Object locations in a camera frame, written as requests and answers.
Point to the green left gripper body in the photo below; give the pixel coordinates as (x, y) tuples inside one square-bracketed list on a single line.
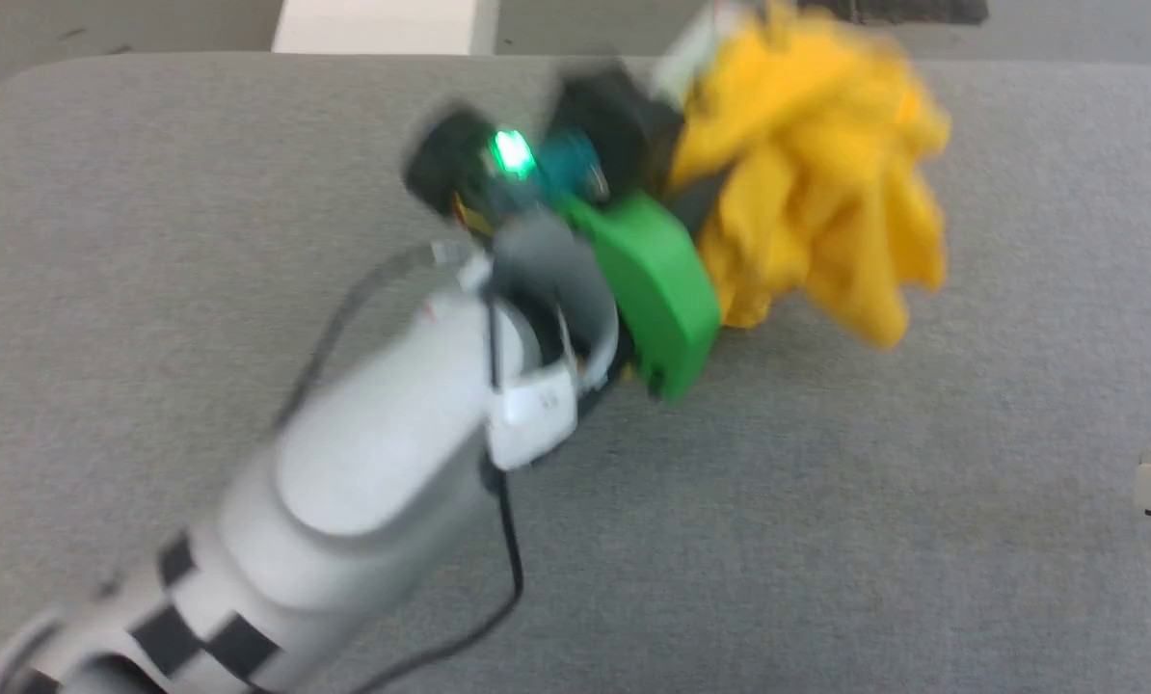
[(657, 280)]

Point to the yellow t-shirt garment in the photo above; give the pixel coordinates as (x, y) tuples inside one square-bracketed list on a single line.
[(816, 164)]

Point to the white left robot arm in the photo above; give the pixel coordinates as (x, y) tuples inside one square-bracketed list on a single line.
[(363, 463)]

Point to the black floor tape patch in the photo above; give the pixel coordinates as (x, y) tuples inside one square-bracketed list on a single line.
[(913, 10)]

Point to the white box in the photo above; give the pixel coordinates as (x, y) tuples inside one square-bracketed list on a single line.
[(383, 24)]

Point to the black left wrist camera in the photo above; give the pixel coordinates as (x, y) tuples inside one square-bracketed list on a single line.
[(614, 120)]

